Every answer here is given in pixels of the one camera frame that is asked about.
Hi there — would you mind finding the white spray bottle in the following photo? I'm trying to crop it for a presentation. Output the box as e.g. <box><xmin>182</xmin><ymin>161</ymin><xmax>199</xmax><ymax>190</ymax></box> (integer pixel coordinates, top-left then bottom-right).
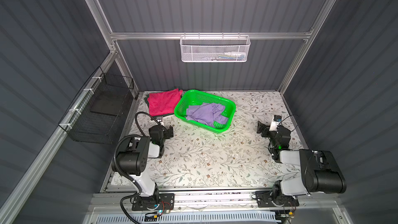
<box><xmin>224</xmin><ymin>51</ymin><xmax>247</xmax><ymax>60</ymax></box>

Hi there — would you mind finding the white vented panel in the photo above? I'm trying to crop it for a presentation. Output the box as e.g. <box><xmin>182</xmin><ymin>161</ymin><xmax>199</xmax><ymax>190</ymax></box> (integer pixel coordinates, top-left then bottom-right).
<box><xmin>94</xmin><ymin>211</ymin><xmax>277</xmax><ymax>224</ymax></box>

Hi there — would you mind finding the white wire mesh basket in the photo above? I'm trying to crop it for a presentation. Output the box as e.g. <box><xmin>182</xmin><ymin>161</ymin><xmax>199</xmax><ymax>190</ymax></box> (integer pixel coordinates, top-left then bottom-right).
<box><xmin>179</xmin><ymin>35</ymin><xmax>251</xmax><ymax>63</ymax></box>

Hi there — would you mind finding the black corrugated cable conduit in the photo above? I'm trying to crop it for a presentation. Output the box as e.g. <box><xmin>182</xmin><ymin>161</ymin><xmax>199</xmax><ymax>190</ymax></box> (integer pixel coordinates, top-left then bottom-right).
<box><xmin>112</xmin><ymin>111</ymin><xmax>162</xmax><ymax>224</ymax></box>

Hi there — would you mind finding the floral table cloth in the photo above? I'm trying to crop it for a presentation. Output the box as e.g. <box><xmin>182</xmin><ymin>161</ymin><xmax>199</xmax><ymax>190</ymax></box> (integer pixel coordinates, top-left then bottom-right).
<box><xmin>110</xmin><ymin>91</ymin><xmax>322</xmax><ymax>189</ymax></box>

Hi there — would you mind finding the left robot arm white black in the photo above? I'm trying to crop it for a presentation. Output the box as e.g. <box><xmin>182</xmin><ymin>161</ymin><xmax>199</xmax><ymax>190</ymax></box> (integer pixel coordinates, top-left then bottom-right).
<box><xmin>111</xmin><ymin>125</ymin><xmax>174</xmax><ymax>198</ymax></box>

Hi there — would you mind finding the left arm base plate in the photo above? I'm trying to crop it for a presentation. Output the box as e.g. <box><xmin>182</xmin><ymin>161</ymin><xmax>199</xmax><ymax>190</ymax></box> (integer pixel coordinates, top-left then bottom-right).
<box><xmin>131</xmin><ymin>194</ymin><xmax>175</xmax><ymax>211</ymax></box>

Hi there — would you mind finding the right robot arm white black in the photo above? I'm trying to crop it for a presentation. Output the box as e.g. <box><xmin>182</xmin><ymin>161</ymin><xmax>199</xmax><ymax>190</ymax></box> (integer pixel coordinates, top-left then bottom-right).
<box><xmin>256</xmin><ymin>116</ymin><xmax>347</xmax><ymax>206</ymax></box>

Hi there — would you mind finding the folded magenta t shirt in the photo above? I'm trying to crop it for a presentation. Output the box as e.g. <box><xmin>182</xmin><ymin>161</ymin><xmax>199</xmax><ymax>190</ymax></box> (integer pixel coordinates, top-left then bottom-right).
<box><xmin>147</xmin><ymin>88</ymin><xmax>183</xmax><ymax>117</ymax></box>

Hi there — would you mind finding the purple t shirt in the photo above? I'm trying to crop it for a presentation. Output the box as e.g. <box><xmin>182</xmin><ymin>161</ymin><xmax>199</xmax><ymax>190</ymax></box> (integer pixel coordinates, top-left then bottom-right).
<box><xmin>186</xmin><ymin>103</ymin><xmax>229</xmax><ymax>128</ymax></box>

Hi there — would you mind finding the green plastic basket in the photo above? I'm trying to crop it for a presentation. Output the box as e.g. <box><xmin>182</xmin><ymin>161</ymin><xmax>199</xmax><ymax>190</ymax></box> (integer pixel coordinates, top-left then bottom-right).
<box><xmin>174</xmin><ymin>90</ymin><xmax>236</xmax><ymax>134</ymax></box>

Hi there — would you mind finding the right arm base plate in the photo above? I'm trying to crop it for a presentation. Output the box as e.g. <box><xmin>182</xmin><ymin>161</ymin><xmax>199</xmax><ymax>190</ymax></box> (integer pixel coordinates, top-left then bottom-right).
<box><xmin>254</xmin><ymin>190</ymin><xmax>300</xmax><ymax>208</ymax></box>

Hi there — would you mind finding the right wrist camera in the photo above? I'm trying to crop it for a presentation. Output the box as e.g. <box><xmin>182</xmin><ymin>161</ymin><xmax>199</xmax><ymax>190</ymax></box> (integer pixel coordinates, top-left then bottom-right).
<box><xmin>269</xmin><ymin>115</ymin><xmax>282</xmax><ymax>131</ymax></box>

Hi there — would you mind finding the black wire basket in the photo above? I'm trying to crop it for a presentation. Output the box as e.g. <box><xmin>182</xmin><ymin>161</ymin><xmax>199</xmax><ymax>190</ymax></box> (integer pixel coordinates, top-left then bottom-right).
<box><xmin>59</xmin><ymin>69</ymin><xmax>135</xmax><ymax>145</ymax></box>

